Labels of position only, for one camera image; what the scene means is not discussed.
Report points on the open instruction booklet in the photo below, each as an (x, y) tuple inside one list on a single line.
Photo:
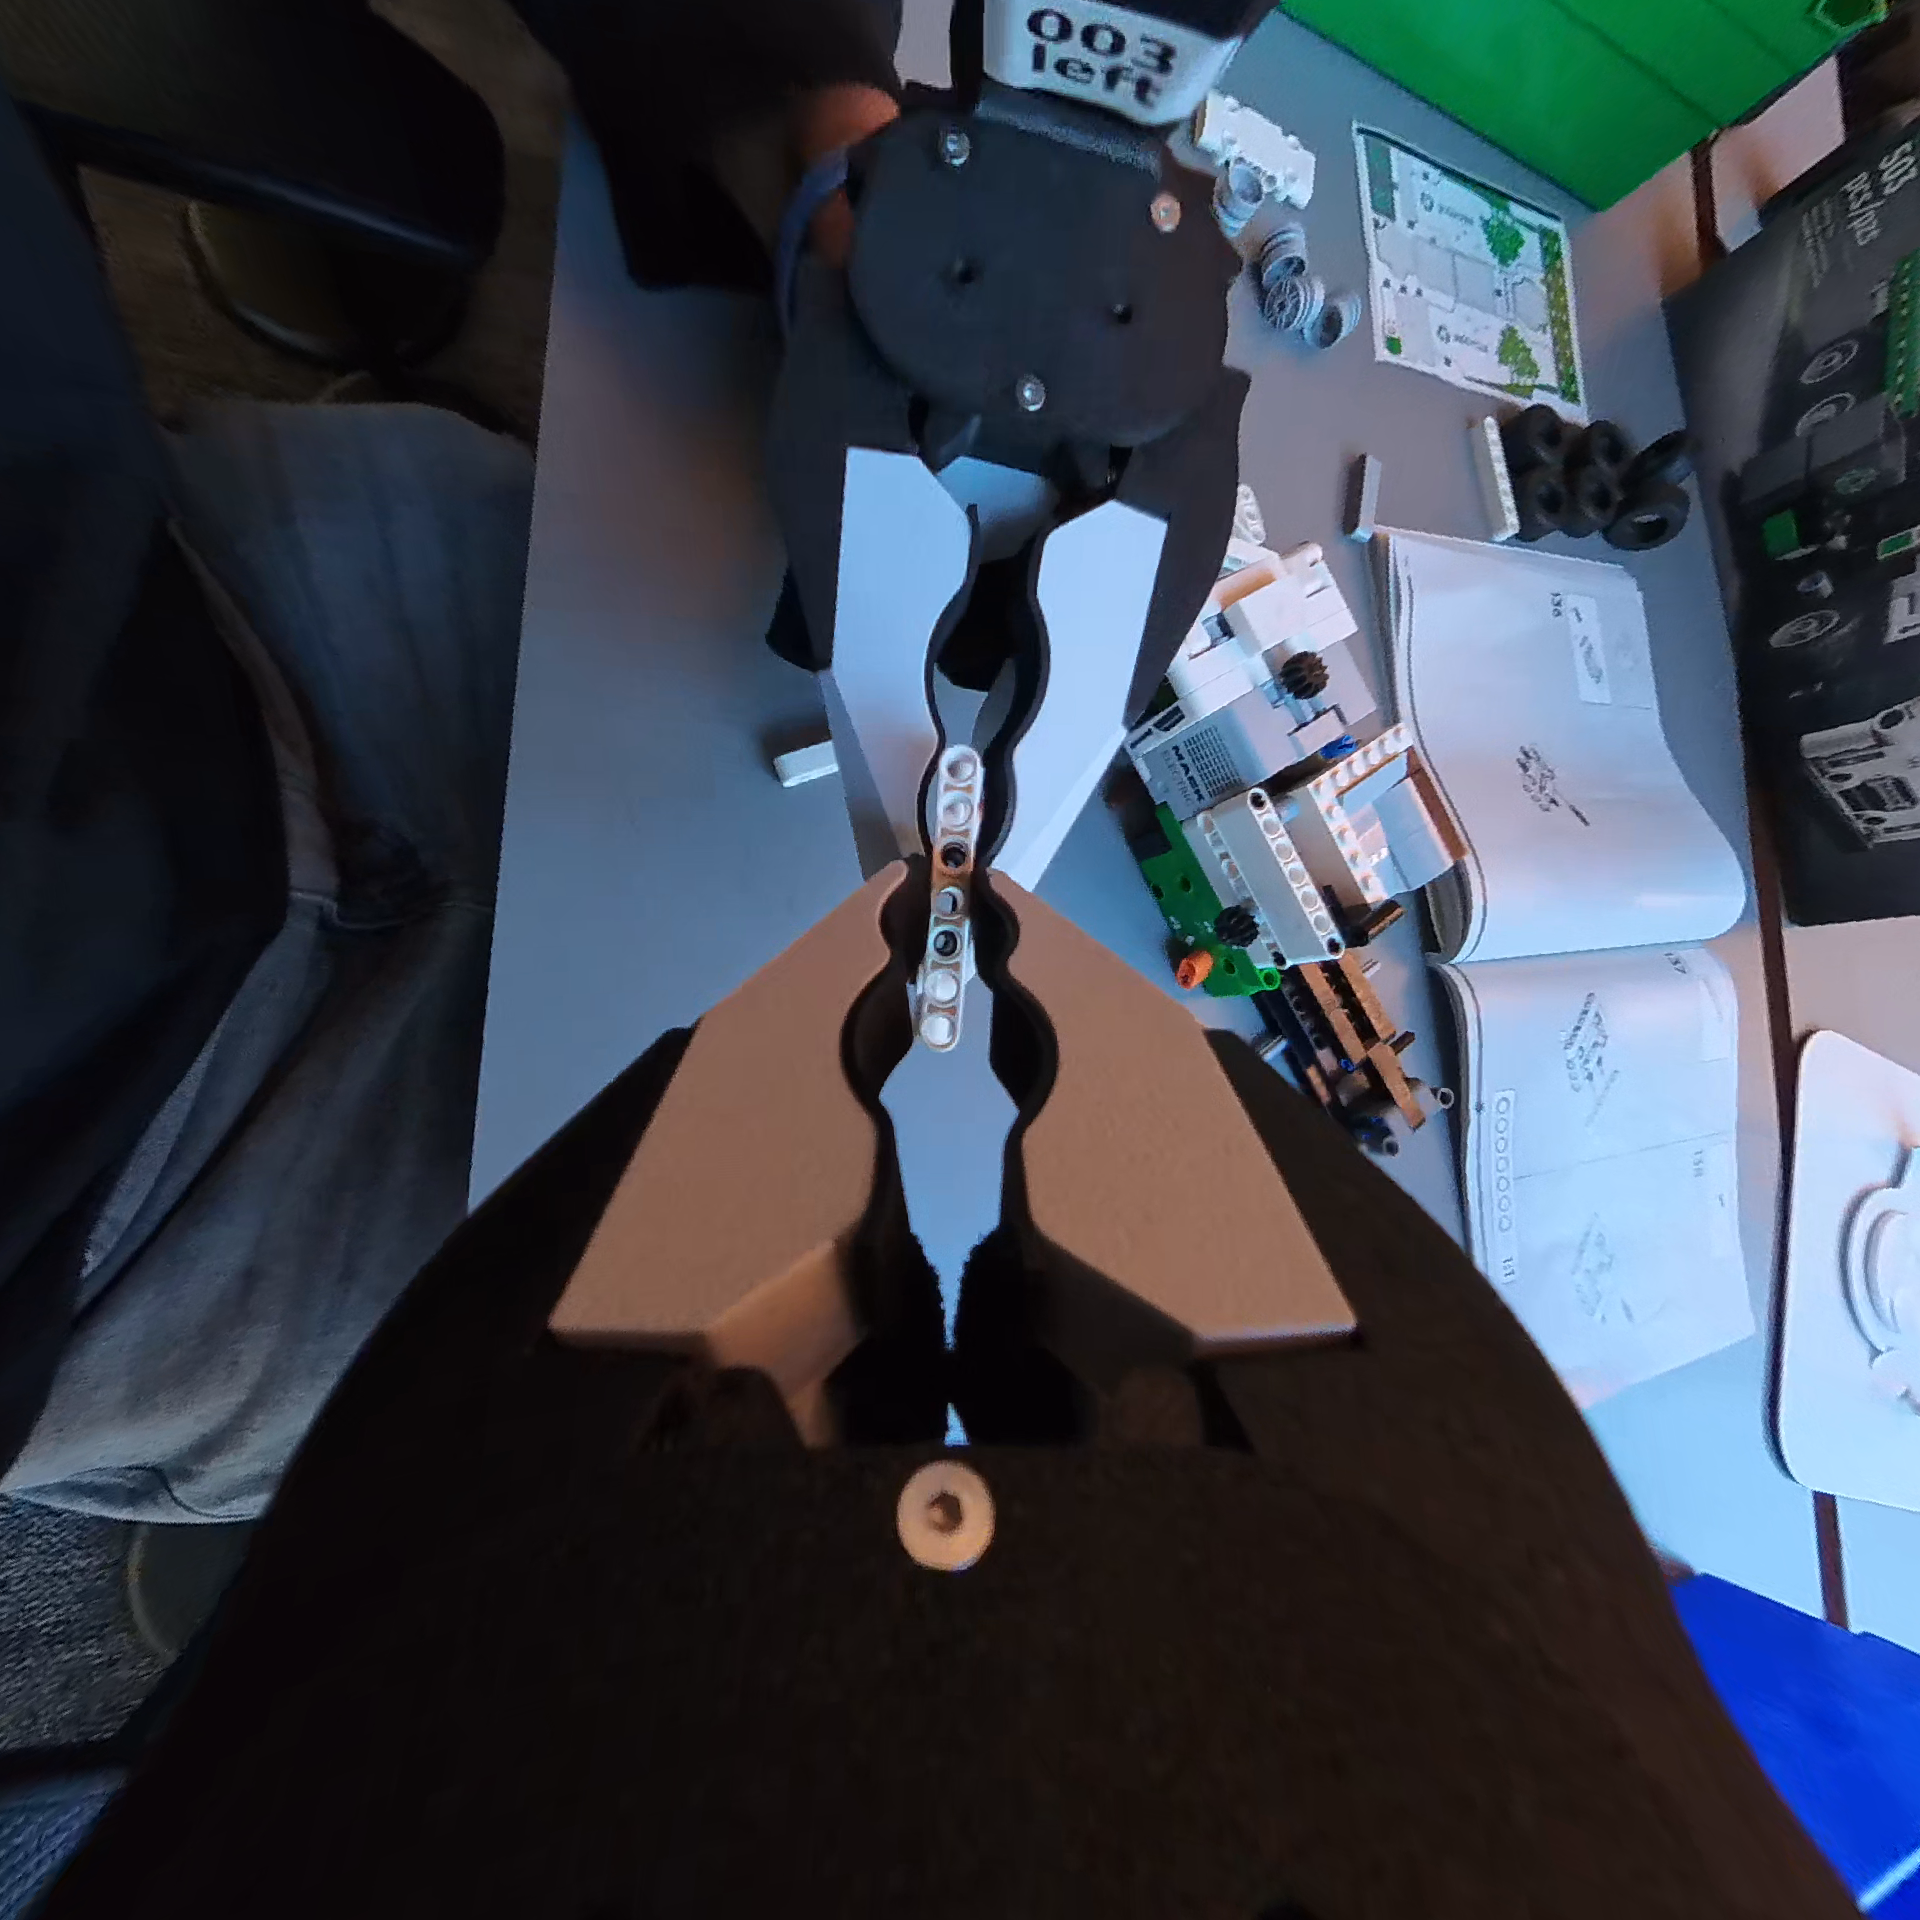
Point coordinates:
[(1560, 839)]

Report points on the white lego brick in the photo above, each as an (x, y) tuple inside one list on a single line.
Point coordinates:
[(1493, 480)]

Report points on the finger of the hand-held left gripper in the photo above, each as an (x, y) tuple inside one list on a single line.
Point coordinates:
[(1095, 646), (878, 600)]

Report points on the green cardboard box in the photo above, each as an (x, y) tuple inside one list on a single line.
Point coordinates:
[(1576, 77)]

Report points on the black lego box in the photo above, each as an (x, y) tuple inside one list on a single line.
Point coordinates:
[(1799, 600)]

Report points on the white tray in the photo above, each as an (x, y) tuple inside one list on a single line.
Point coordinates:
[(1822, 1349)]

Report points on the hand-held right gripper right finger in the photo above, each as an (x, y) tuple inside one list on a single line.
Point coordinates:
[(1170, 1184)]

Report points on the person's blue jeans legs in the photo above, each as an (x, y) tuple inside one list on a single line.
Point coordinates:
[(299, 1049)]

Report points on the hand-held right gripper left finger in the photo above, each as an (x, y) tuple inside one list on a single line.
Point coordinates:
[(735, 1171)]

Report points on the green white paper leaflet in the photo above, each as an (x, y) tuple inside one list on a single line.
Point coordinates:
[(1440, 285)]

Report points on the white lego panel piece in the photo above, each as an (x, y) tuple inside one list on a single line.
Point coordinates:
[(1261, 150)]

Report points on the person's left hand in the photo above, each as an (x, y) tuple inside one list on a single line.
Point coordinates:
[(843, 135)]

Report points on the black office chair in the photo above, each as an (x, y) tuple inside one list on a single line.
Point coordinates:
[(421, 182)]

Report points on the grey lego beam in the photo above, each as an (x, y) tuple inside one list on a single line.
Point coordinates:
[(1363, 500)]

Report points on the lego truck model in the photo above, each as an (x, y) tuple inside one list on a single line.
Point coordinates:
[(1243, 734)]

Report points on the thin white lego beam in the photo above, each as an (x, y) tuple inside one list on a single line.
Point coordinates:
[(946, 918)]

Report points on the blue plastic bin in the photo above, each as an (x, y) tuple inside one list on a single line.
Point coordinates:
[(1829, 1724)]

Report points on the grey lego wheel rim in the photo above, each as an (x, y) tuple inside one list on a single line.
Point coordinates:
[(1290, 302), (1285, 255), (1241, 196), (1336, 318)]

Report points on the cluster of black rubber tyres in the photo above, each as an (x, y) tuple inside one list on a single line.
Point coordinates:
[(1560, 451)]

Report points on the person's left forearm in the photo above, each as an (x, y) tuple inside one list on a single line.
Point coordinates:
[(690, 150)]

